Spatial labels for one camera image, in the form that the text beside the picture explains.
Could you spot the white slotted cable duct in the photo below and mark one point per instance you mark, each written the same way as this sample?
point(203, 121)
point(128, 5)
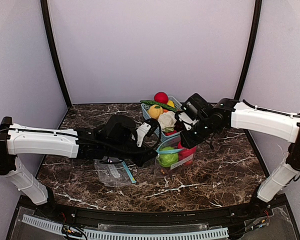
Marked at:
point(128, 232)

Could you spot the green toy apple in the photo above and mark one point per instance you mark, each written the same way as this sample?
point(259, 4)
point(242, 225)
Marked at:
point(167, 159)

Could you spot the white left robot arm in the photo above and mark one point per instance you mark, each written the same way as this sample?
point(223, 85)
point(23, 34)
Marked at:
point(16, 139)

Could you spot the red toy strawberry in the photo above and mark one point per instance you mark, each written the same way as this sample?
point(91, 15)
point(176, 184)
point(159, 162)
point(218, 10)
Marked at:
point(170, 133)

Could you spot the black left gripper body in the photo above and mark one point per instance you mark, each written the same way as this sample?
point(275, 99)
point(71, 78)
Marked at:
point(142, 157)

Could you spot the green toy cucumber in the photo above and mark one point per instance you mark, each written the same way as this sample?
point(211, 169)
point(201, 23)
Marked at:
point(163, 105)

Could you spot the red toy tomato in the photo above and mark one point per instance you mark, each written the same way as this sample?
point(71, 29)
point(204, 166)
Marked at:
point(161, 97)

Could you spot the black left frame post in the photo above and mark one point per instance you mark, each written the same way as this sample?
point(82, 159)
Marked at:
point(53, 52)

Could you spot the yellow toy lemon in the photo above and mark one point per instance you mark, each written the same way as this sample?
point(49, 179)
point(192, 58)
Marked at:
point(171, 103)

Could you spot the white toy cauliflower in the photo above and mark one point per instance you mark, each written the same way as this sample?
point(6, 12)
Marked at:
point(167, 121)

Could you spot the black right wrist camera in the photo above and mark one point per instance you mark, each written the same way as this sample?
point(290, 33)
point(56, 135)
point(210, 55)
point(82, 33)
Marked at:
point(196, 107)

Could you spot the black front frame rail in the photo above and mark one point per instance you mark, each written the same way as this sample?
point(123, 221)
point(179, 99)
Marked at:
point(225, 216)

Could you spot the blue perforated plastic basket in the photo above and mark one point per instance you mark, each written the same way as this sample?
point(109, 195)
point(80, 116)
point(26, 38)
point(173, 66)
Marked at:
point(163, 109)

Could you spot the clear zip bag blue zipper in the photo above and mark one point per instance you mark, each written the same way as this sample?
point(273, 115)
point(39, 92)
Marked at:
point(168, 146)

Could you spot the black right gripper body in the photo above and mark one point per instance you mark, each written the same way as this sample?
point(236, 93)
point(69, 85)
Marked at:
point(187, 141)

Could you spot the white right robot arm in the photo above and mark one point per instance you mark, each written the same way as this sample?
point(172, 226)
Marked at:
point(231, 113)

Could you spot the black right frame post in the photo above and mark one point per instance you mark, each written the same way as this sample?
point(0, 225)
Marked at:
point(250, 48)

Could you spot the red toy apple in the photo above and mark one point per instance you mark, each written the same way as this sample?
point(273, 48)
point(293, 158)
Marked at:
point(186, 155)

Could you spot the black frame post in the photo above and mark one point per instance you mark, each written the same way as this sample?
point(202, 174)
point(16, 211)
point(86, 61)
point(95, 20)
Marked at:
point(250, 48)
point(53, 52)

